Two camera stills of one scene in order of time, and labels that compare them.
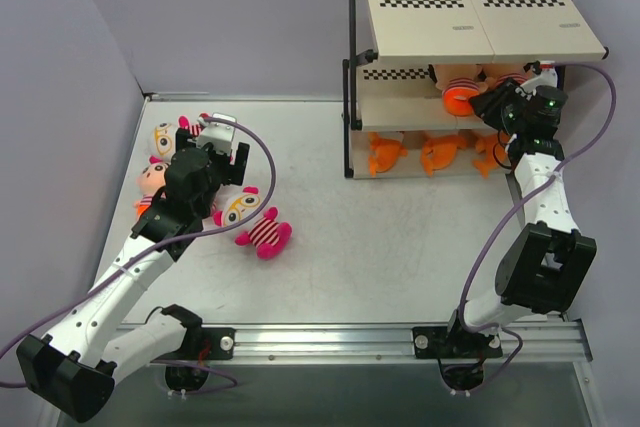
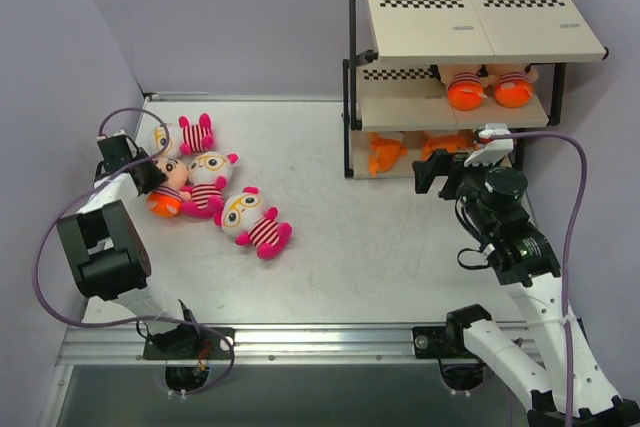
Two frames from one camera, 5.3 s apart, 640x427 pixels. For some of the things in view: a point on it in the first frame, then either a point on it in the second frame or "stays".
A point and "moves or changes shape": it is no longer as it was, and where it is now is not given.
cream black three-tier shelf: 418,52 stays
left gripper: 239,162 -> 148,179
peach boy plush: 458,83 moves or changes shape
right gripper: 489,106 -> 445,179
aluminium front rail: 384,344 stays
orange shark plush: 440,152 stays
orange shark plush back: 383,153 stays
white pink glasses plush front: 268,234 stays
